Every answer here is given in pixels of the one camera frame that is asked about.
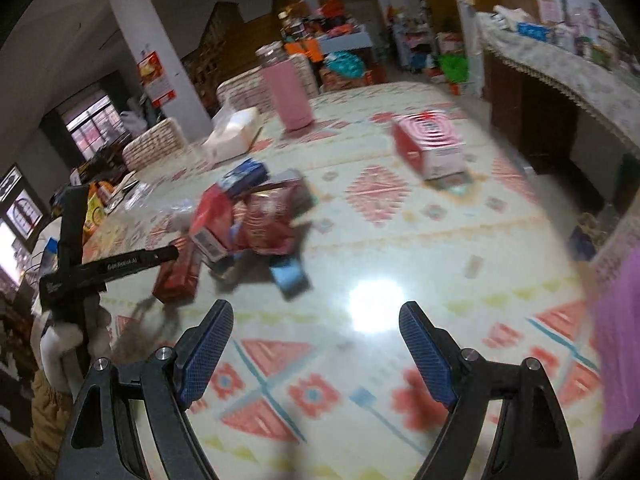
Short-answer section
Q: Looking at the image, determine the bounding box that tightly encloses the clear plastic bag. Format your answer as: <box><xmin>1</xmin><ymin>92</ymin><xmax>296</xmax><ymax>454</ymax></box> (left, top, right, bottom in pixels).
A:
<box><xmin>124</xmin><ymin>183</ymin><xmax>196</xmax><ymax>234</ymax></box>

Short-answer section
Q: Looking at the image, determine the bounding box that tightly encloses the sideboard with lace cloth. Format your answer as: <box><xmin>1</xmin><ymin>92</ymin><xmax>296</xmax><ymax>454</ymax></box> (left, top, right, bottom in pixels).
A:
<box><xmin>475</xmin><ymin>13</ymin><xmax>639</xmax><ymax>214</ymax></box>

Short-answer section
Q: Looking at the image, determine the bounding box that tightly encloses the dark red snack bag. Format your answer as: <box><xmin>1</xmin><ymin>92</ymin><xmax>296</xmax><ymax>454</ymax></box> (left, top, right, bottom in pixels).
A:
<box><xmin>234</xmin><ymin>183</ymin><xmax>298</xmax><ymax>256</ymax></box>

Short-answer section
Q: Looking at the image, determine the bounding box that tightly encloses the white tissue pack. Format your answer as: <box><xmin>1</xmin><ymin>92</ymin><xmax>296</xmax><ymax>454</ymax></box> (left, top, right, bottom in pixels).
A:
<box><xmin>202</xmin><ymin>104</ymin><xmax>262</xmax><ymax>165</ymax></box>

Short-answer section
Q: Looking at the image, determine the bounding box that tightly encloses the blue box on sideboard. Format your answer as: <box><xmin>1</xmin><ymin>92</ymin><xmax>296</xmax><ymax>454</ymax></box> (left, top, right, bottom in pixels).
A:
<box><xmin>516</xmin><ymin>22</ymin><xmax>550</xmax><ymax>42</ymax></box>

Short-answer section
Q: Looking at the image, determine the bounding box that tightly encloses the red white spiral box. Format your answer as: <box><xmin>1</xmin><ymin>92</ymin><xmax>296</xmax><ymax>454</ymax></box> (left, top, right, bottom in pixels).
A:
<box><xmin>390</xmin><ymin>110</ymin><xmax>466</xmax><ymax>180</ymax></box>

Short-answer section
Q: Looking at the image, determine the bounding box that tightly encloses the white gloved left hand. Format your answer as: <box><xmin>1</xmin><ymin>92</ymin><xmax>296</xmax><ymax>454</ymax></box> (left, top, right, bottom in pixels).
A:
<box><xmin>30</xmin><ymin>295</ymin><xmax>112</xmax><ymax>399</ymax></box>

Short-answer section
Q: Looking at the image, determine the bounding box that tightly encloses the purple trash basket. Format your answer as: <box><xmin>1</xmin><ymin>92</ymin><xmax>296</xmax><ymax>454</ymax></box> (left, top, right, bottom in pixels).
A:
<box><xmin>596</xmin><ymin>249</ymin><xmax>639</xmax><ymax>434</ymax></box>

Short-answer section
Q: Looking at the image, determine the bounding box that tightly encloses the green bag on floor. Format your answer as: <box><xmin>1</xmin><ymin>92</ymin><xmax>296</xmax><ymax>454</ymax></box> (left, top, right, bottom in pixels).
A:
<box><xmin>438</xmin><ymin>54</ymin><xmax>469</xmax><ymax>84</ymax></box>

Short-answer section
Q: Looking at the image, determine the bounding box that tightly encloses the patterned chair near pillar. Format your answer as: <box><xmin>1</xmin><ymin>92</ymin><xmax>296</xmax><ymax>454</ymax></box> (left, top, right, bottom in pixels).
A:
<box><xmin>122</xmin><ymin>118</ymin><xmax>188</xmax><ymax>171</ymax></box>

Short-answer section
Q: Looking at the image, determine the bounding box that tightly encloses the dark red box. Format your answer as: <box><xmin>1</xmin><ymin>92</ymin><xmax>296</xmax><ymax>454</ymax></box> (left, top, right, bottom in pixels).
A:
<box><xmin>152</xmin><ymin>236</ymin><xmax>202</xmax><ymax>304</ymax></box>

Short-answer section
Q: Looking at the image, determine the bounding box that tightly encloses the blue white tissue packet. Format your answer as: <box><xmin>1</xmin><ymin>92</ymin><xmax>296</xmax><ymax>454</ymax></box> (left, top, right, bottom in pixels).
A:
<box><xmin>217</xmin><ymin>158</ymin><xmax>268</xmax><ymax>198</ymax></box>

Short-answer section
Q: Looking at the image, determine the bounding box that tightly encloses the red carton box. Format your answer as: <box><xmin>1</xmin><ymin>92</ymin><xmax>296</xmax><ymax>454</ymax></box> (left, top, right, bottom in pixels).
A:
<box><xmin>189</xmin><ymin>184</ymin><xmax>233</xmax><ymax>262</ymax></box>

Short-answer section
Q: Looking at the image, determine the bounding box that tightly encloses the pink thermos bottle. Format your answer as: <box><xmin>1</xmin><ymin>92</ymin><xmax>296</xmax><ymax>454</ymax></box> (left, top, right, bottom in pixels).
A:
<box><xmin>256</xmin><ymin>41</ymin><xmax>314</xmax><ymax>131</ymax></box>

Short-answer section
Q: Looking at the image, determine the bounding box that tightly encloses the red wall calendar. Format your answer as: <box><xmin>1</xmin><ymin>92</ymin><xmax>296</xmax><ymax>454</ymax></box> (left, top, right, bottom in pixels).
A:
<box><xmin>137</xmin><ymin>51</ymin><xmax>176</xmax><ymax>107</ymax></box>

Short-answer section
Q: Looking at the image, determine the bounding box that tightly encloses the light blue packet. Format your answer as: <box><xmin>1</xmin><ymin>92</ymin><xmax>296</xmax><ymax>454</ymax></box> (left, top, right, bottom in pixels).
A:
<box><xmin>268</xmin><ymin>255</ymin><xmax>310</xmax><ymax>300</ymax></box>

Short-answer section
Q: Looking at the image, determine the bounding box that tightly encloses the patterned chair behind bottle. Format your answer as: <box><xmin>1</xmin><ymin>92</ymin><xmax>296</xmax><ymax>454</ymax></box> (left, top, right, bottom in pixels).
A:
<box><xmin>216</xmin><ymin>53</ymin><xmax>320</xmax><ymax>114</ymax></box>

